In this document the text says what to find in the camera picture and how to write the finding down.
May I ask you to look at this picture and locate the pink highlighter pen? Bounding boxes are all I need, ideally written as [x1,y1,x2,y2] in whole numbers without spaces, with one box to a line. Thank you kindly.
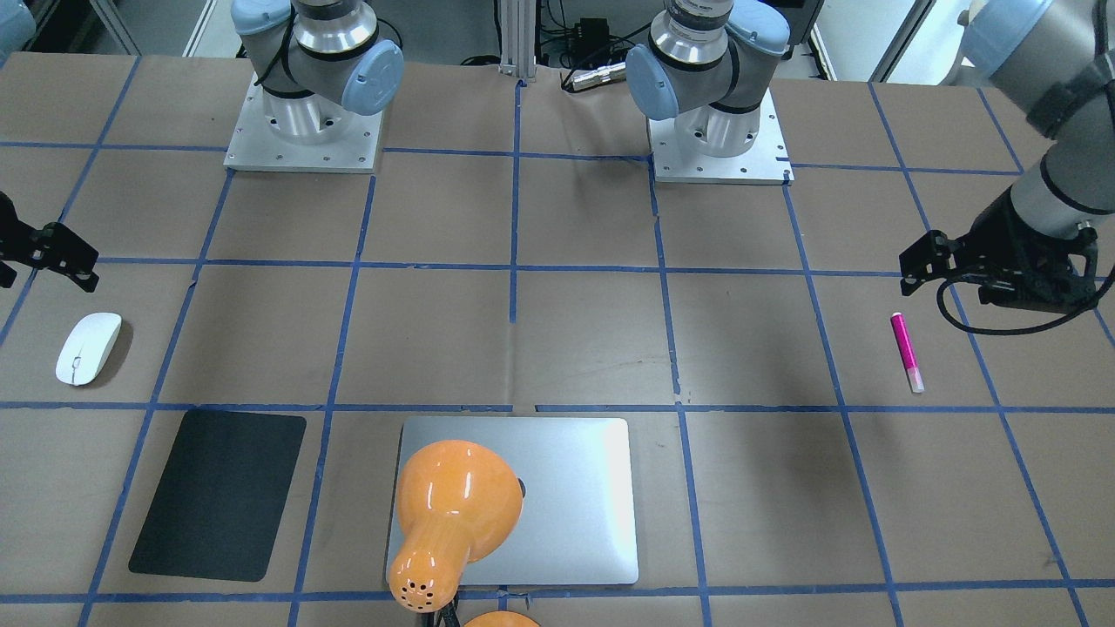
[889,311,925,395]

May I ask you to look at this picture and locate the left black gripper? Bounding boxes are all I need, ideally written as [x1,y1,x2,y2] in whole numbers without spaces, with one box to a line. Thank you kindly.
[899,191,1099,314]

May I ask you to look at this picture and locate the black mousepad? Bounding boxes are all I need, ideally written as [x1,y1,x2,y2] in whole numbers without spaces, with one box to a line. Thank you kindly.
[128,408,307,583]

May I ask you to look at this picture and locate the silver metal connector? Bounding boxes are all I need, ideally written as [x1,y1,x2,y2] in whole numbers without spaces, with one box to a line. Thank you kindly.
[560,61,626,94]

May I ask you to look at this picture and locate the black power box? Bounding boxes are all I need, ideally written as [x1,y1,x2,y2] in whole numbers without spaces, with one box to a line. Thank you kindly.
[572,17,611,56]

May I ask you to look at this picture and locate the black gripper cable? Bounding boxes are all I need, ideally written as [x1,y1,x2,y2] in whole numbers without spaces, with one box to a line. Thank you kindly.
[935,226,1115,336]

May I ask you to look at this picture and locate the orange desk lamp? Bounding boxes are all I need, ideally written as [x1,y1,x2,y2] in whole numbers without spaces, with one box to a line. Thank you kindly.
[386,440,526,626]

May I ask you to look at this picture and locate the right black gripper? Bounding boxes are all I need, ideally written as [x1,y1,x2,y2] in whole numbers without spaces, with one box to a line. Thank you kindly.
[1,193,99,293]

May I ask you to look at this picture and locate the white computer mouse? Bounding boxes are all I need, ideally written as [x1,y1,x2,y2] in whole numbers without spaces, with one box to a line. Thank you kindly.
[55,311,123,386]

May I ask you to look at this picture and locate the silver laptop notebook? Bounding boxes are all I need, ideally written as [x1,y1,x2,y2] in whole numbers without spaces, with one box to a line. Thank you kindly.
[399,416,639,587]

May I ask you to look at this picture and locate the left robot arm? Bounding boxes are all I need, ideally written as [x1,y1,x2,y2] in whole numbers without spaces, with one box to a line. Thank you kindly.
[626,1,1112,321]

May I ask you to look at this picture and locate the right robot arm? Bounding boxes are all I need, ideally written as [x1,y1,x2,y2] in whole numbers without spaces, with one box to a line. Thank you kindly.
[1,1,405,293]

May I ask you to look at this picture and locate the aluminium frame post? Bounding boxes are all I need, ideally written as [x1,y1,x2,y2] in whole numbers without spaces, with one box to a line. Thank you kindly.
[497,0,537,84]

